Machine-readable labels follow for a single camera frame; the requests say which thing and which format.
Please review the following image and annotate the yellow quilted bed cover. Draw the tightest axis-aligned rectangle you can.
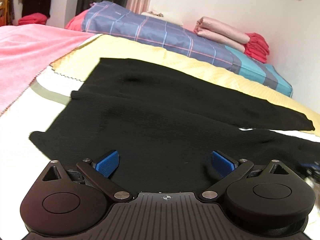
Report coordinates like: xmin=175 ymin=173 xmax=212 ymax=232
xmin=50 ymin=35 xmax=319 ymax=136

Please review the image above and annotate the folded red cloth stack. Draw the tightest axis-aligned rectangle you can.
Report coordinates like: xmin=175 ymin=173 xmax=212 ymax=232
xmin=244 ymin=33 xmax=270 ymax=63

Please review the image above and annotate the pink fleece blanket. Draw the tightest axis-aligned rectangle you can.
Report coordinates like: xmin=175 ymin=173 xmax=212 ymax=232
xmin=1 ymin=24 xmax=93 ymax=114

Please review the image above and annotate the folded pink satin bedding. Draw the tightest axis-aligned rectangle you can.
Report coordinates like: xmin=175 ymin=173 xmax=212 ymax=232
xmin=194 ymin=17 xmax=250 ymax=53

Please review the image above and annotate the red pillow behind quilt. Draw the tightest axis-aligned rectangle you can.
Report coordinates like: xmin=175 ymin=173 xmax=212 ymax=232
xmin=65 ymin=10 xmax=88 ymax=31

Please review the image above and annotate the blue plaid folded quilt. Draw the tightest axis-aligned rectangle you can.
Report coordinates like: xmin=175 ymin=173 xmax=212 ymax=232
xmin=81 ymin=1 xmax=293 ymax=97

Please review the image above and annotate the red cloth pile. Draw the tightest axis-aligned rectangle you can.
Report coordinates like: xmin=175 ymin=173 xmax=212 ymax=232
xmin=18 ymin=12 xmax=48 ymax=25

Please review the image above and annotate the wooden shelf unit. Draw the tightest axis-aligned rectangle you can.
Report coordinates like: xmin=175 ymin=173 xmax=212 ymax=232
xmin=0 ymin=0 xmax=10 ymax=26

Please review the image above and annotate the cream pillow by wall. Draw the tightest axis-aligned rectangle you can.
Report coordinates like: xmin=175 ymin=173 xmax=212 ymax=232
xmin=141 ymin=10 xmax=183 ymax=27

